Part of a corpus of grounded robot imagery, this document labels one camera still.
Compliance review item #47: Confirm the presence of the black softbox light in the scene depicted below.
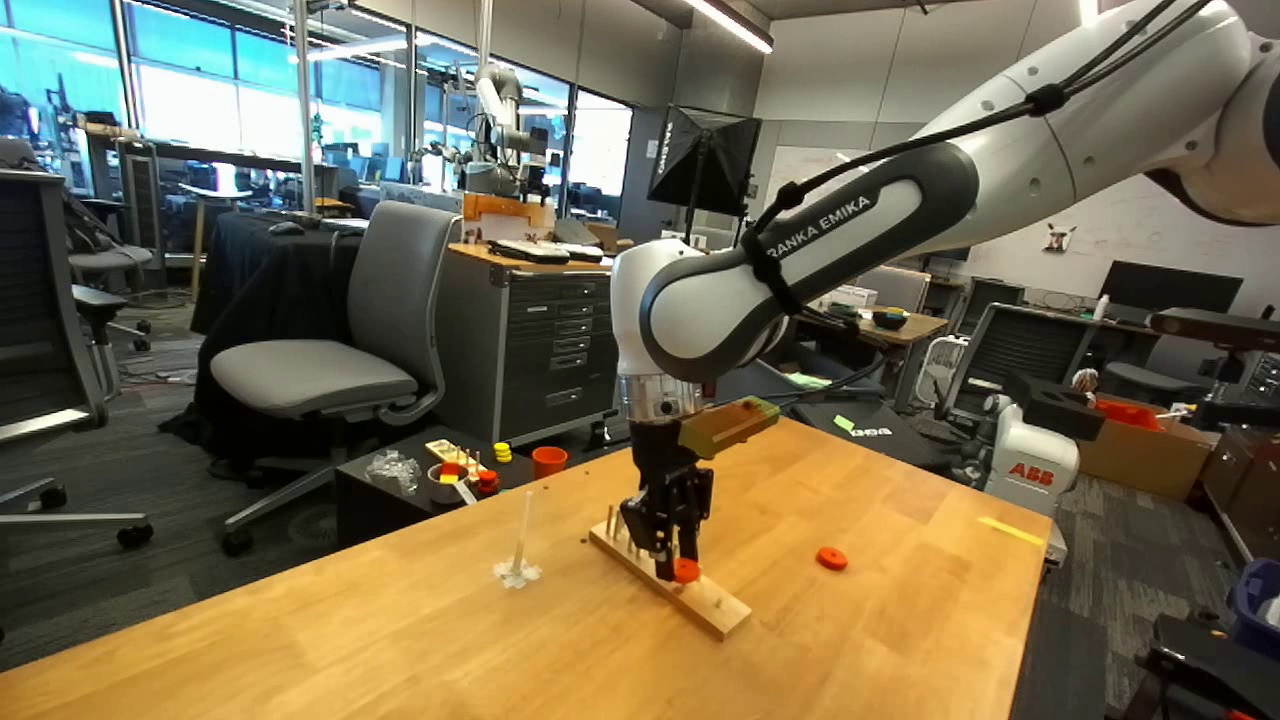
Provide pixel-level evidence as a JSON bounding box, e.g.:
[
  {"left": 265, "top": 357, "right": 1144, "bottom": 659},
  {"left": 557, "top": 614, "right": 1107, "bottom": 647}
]
[{"left": 642, "top": 107, "right": 762, "bottom": 253}]

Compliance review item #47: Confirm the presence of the yellow tape strip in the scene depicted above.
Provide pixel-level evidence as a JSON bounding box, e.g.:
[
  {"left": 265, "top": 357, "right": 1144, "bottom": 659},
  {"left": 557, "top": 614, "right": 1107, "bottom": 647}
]
[{"left": 976, "top": 514, "right": 1052, "bottom": 553}]

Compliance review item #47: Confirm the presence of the clear plastic wrap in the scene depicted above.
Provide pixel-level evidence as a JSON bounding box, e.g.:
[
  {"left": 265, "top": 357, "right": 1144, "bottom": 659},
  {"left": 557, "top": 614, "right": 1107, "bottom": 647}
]
[{"left": 360, "top": 448, "right": 423, "bottom": 491}]

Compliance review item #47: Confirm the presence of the black monitor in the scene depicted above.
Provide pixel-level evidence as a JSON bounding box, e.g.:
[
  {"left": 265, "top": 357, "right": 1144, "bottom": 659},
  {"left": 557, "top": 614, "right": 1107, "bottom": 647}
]
[{"left": 1100, "top": 255, "right": 1249, "bottom": 320}]

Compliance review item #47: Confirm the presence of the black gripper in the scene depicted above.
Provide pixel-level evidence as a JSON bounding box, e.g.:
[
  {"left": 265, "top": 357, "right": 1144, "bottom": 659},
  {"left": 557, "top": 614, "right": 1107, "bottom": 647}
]
[{"left": 621, "top": 419, "right": 719, "bottom": 580}]

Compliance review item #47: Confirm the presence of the black mesh office chair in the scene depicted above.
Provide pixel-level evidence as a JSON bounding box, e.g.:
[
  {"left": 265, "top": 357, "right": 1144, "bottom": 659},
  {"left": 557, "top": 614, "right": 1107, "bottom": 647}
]
[{"left": 0, "top": 165, "right": 158, "bottom": 556}]

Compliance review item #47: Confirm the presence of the red cup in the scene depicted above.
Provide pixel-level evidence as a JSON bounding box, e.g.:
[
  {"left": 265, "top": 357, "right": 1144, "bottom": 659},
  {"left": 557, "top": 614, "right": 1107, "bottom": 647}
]
[{"left": 427, "top": 459, "right": 505, "bottom": 501}]

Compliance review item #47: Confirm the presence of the cardboard box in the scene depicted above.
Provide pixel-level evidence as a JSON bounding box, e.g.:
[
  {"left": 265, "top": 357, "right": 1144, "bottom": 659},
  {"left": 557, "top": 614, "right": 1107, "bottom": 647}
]
[{"left": 1075, "top": 417, "right": 1221, "bottom": 504}]

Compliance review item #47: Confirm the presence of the red item on carton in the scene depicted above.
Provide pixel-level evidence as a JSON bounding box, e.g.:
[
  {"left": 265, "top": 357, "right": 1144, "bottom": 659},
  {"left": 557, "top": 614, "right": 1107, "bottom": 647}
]
[{"left": 1091, "top": 392, "right": 1168, "bottom": 435}]

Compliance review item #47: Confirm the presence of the white ABB robot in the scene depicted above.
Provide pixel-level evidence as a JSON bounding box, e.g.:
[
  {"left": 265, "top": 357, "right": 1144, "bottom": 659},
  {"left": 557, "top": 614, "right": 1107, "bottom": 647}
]
[{"left": 979, "top": 389, "right": 1083, "bottom": 520}]

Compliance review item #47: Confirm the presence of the wooden peg base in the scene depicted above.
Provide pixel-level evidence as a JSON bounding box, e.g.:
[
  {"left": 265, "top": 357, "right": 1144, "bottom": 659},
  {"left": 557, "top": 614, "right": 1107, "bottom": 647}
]
[{"left": 584, "top": 501, "right": 757, "bottom": 641}]

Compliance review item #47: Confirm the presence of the beige packet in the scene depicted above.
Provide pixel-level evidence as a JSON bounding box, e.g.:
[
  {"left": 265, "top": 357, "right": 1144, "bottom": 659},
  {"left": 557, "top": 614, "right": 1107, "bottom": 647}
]
[{"left": 420, "top": 435, "right": 493, "bottom": 471}]

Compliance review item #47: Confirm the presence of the dark keyboard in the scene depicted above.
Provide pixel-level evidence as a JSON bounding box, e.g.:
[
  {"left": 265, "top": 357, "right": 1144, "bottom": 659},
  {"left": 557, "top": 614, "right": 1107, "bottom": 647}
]
[{"left": 482, "top": 231, "right": 612, "bottom": 269}]

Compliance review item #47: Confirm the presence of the grey office chair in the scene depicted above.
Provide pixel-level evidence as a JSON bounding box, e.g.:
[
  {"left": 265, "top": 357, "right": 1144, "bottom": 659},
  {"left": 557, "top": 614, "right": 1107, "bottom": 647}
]
[{"left": 203, "top": 197, "right": 463, "bottom": 560}]

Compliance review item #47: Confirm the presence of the low black table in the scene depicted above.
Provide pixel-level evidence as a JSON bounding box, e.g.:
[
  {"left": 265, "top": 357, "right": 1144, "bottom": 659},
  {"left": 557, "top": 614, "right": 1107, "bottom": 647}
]
[{"left": 333, "top": 427, "right": 540, "bottom": 546}]

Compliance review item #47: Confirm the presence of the black floor equipment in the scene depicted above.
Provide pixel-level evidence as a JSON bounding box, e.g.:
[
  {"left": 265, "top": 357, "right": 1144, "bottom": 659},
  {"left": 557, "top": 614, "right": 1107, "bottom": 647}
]
[{"left": 1138, "top": 614, "right": 1280, "bottom": 720}]

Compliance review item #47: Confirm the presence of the dark monitor back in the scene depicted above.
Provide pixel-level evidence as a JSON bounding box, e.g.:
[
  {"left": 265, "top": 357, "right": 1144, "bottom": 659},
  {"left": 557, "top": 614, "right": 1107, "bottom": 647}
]
[{"left": 950, "top": 299, "right": 1112, "bottom": 405}]

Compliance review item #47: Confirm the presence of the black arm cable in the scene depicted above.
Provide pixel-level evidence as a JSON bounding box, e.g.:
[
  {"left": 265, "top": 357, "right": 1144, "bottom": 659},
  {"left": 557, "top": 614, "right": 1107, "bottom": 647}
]
[{"left": 735, "top": 0, "right": 1214, "bottom": 315}]

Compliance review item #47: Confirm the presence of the orange wooden box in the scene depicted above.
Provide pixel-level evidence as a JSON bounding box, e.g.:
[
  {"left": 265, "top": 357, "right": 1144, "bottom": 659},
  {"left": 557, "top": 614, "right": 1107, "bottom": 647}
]
[{"left": 460, "top": 189, "right": 558, "bottom": 250}]

